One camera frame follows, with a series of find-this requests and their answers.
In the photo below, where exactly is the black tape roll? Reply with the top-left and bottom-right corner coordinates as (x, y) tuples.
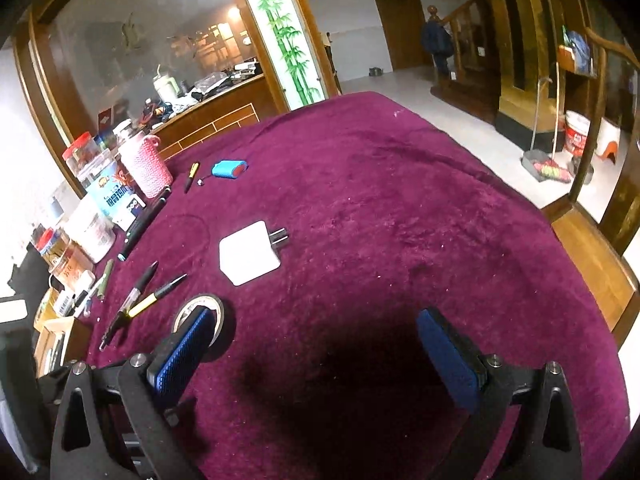
(171, 294), (227, 351)

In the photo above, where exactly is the cardboard tray box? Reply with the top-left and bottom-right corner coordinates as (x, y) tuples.
(34, 288), (91, 377)

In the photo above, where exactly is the yellow black pen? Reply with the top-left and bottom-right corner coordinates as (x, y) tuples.
(99, 273), (188, 351)

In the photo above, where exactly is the clear black pen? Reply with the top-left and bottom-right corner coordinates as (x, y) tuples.
(118, 261), (158, 313)

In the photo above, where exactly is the green marker pen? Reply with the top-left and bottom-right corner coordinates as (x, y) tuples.
(96, 259), (115, 301)

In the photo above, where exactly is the brown snack jar red lid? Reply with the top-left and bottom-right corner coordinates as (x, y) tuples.
(36, 228), (96, 292)

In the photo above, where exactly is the clear plastic jar white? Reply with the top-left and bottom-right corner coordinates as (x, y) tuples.
(63, 195), (116, 264)

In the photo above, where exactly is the small white plug charger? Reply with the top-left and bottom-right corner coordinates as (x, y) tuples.
(218, 221), (288, 287)

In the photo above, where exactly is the long black flashlight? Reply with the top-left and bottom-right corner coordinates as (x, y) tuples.
(117, 186), (171, 261)

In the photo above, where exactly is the blue printed box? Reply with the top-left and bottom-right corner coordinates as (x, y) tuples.
(85, 150), (145, 232)

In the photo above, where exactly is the small yellow black screwdriver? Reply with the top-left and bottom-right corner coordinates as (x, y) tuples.
(183, 162), (200, 194)

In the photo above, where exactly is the maroon velvet tablecloth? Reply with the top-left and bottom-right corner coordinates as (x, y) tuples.
(88, 92), (629, 479)

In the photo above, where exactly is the clear jar red lid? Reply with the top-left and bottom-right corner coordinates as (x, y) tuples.
(62, 131), (102, 177)

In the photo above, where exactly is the blue battery pack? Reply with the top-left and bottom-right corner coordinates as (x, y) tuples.
(210, 159), (248, 179)

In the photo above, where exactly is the white red bucket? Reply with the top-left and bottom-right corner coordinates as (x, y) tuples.
(564, 110), (590, 157)

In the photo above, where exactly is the wooden cabinet counter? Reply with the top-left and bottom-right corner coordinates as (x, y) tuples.
(154, 75), (279, 160)

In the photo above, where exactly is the bamboo painted panel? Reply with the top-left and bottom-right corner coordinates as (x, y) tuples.
(247, 0), (326, 110)

